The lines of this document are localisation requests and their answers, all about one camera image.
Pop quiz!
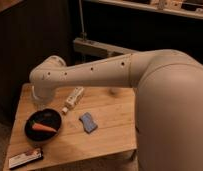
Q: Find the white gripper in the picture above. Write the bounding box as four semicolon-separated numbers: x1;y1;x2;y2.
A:
31;86;55;104

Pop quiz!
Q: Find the black ceramic bowl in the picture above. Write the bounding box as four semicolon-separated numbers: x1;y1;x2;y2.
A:
24;109;62;142

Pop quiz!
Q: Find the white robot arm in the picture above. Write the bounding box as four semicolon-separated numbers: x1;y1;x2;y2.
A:
29;49;203;171

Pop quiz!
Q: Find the orange carrot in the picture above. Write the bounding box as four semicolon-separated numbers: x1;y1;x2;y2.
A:
32;123;57;133

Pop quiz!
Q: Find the wooden table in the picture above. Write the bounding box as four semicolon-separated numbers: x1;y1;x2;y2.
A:
7;83;136;171

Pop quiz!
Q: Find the black snack bar packet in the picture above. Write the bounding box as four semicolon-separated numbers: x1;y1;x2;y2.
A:
8;148;43;170

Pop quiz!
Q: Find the grey shelf ledge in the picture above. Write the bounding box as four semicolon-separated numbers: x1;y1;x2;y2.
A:
73;38;136;58

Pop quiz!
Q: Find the white paper cup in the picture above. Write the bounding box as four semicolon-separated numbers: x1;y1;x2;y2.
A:
109;88;119;95

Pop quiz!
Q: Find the metal pole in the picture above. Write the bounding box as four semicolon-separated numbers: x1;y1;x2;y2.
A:
78;0;87;41

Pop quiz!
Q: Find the upper wall shelf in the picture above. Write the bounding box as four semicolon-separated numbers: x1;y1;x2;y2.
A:
84;0;203;21

